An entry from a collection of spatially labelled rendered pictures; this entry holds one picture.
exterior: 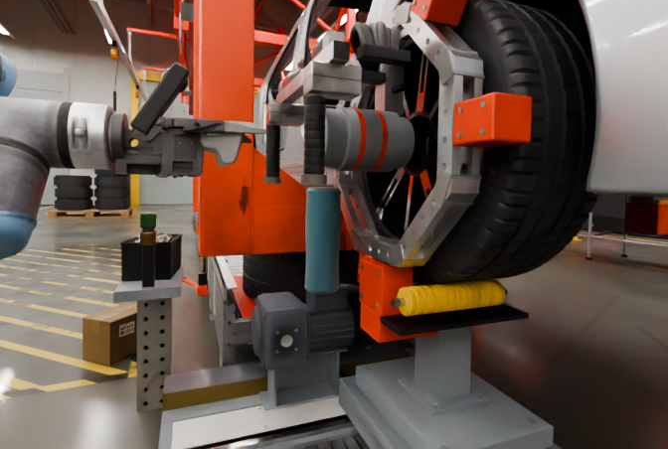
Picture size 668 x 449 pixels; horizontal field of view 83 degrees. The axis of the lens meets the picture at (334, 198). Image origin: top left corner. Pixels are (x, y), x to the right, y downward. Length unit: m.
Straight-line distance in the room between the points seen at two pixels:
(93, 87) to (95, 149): 13.66
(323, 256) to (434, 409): 0.43
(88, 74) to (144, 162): 13.76
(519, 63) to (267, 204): 0.85
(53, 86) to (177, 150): 13.75
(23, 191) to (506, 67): 0.69
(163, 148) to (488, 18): 0.58
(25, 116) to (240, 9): 0.86
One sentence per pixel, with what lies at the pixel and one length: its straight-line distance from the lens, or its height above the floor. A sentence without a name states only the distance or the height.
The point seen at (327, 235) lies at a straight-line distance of 0.93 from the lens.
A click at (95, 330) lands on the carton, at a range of 1.91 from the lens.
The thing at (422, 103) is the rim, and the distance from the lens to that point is 0.93.
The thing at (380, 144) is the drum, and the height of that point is 0.84.
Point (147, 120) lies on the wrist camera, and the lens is 0.60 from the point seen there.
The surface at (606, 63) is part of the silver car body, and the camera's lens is 0.69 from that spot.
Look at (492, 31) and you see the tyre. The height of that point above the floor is 1.02.
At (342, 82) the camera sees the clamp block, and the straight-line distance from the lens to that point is 0.66.
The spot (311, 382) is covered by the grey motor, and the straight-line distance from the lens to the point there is 1.40.
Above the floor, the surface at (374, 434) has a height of 0.14.
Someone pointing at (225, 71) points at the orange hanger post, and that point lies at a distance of 1.27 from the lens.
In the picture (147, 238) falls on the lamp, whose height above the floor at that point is 0.59.
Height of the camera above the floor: 0.75
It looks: 2 degrees down
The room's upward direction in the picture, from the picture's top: 1 degrees clockwise
